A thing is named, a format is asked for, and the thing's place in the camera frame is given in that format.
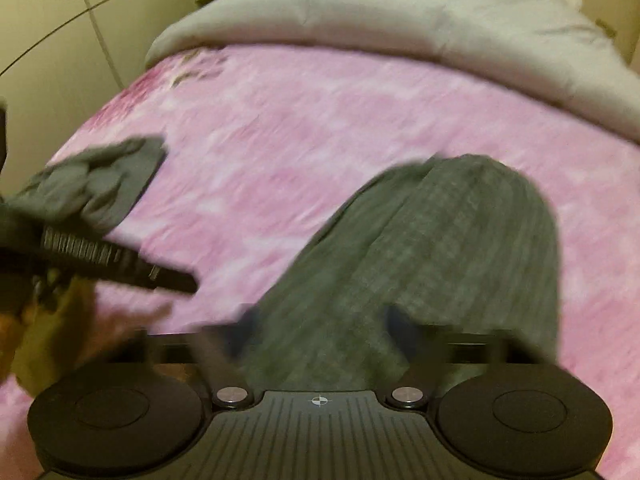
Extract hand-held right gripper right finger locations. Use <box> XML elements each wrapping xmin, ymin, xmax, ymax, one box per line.
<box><xmin>384</xmin><ymin>304</ymin><xmax>527</xmax><ymax>409</ymax></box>

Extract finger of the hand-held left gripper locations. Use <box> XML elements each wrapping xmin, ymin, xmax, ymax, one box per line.
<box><xmin>145</xmin><ymin>262</ymin><xmax>198</xmax><ymax>295</ymax></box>

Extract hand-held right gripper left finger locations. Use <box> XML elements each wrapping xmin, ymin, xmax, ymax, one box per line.
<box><xmin>134</xmin><ymin>308</ymin><xmax>262</xmax><ymax>409</ymax></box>

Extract dark grey cloth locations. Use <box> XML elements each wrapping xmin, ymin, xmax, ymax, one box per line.
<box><xmin>9</xmin><ymin>135</ymin><xmax>168</xmax><ymax>239</ymax></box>

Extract grey checked fleece garment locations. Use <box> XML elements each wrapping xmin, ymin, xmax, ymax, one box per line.
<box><xmin>239</xmin><ymin>154</ymin><xmax>562</xmax><ymax>396</ymax></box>

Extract person's left hand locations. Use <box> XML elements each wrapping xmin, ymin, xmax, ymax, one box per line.
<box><xmin>9</xmin><ymin>276</ymin><xmax>173</xmax><ymax>397</ymax></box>

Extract pink floral bed sheet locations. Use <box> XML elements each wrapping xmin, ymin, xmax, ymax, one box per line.
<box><xmin>0</xmin><ymin>44</ymin><xmax>640</xmax><ymax>480</ymax></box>

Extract cream wardrobe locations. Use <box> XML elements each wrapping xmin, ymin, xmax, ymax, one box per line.
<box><xmin>0</xmin><ymin>0</ymin><xmax>201</xmax><ymax>166</ymax></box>

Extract light grey duvet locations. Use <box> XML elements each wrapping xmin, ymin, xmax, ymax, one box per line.
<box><xmin>145</xmin><ymin>0</ymin><xmax>640</xmax><ymax>142</ymax></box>

